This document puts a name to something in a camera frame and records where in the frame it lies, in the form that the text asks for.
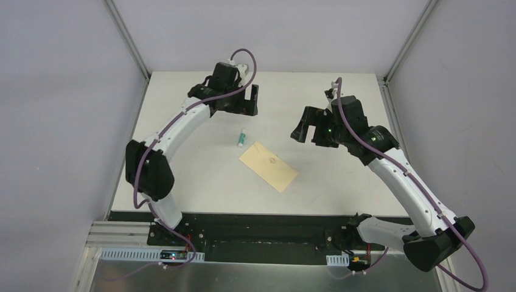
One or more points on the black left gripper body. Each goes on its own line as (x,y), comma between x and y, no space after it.
(235,102)

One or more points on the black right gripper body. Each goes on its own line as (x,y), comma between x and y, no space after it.
(325,131)

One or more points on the green white glue stick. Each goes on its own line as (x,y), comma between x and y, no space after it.
(242,138)

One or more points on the cream paper envelope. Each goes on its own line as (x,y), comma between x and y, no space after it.
(267,165)

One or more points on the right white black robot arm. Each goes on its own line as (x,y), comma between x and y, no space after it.
(435,231)

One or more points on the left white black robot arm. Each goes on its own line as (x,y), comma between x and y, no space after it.
(147,162)

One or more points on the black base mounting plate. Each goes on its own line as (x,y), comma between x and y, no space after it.
(270,239)

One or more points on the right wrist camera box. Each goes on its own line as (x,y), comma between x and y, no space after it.
(331,93)

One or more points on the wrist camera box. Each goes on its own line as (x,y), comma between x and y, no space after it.
(243,70)
(331,93)

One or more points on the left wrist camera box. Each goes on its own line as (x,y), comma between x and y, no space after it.
(243,70)

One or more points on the right white cable duct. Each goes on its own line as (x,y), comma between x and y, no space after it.
(338,260)

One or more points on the white cable duct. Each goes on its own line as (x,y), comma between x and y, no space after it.
(151,255)
(338,260)

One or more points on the left white cable duct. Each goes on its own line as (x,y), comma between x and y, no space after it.
(151,255)

